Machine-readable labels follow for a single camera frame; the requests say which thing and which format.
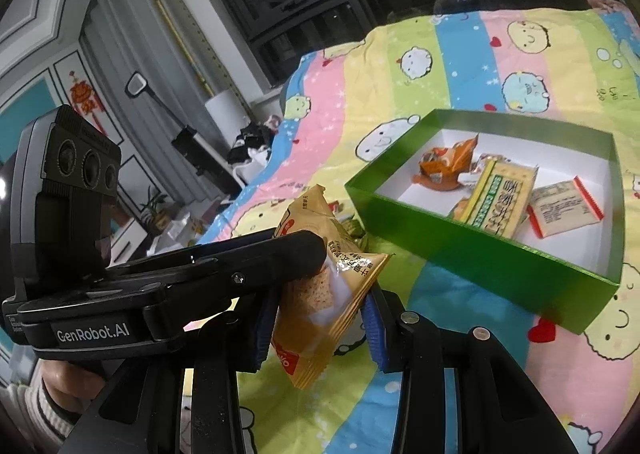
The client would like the striped cartoon printed blanket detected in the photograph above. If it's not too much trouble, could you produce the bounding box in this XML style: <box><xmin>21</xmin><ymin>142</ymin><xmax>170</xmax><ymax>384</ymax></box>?
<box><xmin>185</xmin><ymin>8</ymin><xmax>640</xmax><ymax>454</ymax></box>

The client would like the red edged snack packet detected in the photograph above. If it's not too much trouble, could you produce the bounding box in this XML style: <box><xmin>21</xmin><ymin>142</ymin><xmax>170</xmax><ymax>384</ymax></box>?
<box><xmin>527</xmin><ymin>176</ymin><xmax>605</xmax><ymax>239</ymax></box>

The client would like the yellow green cracker packet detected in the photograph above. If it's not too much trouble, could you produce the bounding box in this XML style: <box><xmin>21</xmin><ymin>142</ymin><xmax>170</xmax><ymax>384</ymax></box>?
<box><xmin>462</xmin><ymin>159</ymin><xmax>540</xmax><ymax>239</ymax></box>

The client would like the pile of folded clothes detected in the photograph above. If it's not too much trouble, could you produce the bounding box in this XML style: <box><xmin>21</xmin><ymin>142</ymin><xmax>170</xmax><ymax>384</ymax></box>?
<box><xmin>585</xmin><ymin>0</ymin><xmax>640</xmax><ymax>17</ymax></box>

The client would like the white cylinder appliance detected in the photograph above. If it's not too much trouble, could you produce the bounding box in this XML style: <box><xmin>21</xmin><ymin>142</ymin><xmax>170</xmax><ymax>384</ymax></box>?
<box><xmin>205</xmin><ymin>88</ymin><xmax>251</xmax><ymax>135</ymax></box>

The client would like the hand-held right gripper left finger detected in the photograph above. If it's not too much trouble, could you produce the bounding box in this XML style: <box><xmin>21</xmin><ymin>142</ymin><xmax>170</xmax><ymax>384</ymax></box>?
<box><xmin>60</xmin><ymin>291</ymin><xmax>281</xmax><ymax>454</ymax></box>

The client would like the orange panda snack packet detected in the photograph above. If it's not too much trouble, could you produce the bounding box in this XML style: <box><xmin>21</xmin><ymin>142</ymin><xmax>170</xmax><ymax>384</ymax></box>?
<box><xmin>411</xmin><ymin>133</ymin><xmax>481</xmax><ymax>192</ymax></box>

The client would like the person's left forearm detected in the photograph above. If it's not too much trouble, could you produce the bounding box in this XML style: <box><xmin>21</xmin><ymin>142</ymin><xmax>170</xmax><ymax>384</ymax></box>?
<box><xmin>22</xmin><ymin>374</ymin><xmax>68</xmax><ymax>442</ymax></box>

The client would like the potted green plant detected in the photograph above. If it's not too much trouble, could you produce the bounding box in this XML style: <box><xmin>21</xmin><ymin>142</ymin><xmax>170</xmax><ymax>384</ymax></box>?
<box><xmin>140</xmin><ymin>186</ymin><xmax>168</xmax><ymax>229</ymax></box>

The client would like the red hanging wall decoration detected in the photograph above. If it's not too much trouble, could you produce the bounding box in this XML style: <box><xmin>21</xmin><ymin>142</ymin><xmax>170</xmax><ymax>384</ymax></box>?
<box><xmin>67</xmin><ymin>68</ymin><xmax>108</xmax><ymax>132</ymax></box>

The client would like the green cardboard box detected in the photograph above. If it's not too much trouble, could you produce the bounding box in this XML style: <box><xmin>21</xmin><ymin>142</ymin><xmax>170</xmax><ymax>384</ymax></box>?
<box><xmin>345</xmin><ymin>108</ymin><xmax>626</xmax><ymax>335</ymax></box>

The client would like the grey curtain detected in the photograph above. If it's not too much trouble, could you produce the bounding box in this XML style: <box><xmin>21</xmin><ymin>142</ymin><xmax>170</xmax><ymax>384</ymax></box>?
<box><xmin>80</xmin><ymin>0</ymin><xmax>281</xmax><ymax>185</ymax></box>

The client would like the orange cracker snack packet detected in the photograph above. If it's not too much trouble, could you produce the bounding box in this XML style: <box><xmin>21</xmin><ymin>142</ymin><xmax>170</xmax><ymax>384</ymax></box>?
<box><xmin>270</xmin><ymin>184</ymin><xmax>392</xmax><ymax>391</ymax></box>

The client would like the person's left hand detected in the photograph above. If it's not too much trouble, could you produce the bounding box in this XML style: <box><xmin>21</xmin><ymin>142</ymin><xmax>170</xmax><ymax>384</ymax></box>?
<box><xmin>42</xmin><ymin>361</ymin><xmax>108</xmax><ymax>412</ymax></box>

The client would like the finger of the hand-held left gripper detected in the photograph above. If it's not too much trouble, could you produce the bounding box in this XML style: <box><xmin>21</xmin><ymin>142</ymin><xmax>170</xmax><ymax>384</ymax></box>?
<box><xmin>107</xmin><ymin>230</ymin><xmax>328</xmax><ymax>321</ymax></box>

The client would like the dark clothes heap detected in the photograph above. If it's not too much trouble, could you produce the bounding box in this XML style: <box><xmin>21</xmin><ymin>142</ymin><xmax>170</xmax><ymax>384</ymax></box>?
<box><xmin>227</xmin><ymin>116</ymin><xmax>282</xmax><ymax>165</ymax></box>

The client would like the green snack packet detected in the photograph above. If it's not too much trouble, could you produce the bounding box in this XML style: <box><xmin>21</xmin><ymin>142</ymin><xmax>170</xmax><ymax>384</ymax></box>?
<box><xmin>330</xmin><ymin>204</ymin><xmax>368</xmax><ymax>247</ymax></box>

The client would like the black stand with handle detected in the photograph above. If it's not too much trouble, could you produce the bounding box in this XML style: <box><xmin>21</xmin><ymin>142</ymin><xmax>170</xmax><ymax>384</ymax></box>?
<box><xmin>125</xmin><ymin>74</ymin><xmax>206</xmax><ymax>169</ymax></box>

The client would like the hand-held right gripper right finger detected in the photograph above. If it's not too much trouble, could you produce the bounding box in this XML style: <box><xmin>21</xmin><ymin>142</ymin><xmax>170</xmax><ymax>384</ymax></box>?
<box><xmin>362</xmin><ymin>284</ymin><xmax>596</xmax><ymax>454</ymax></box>

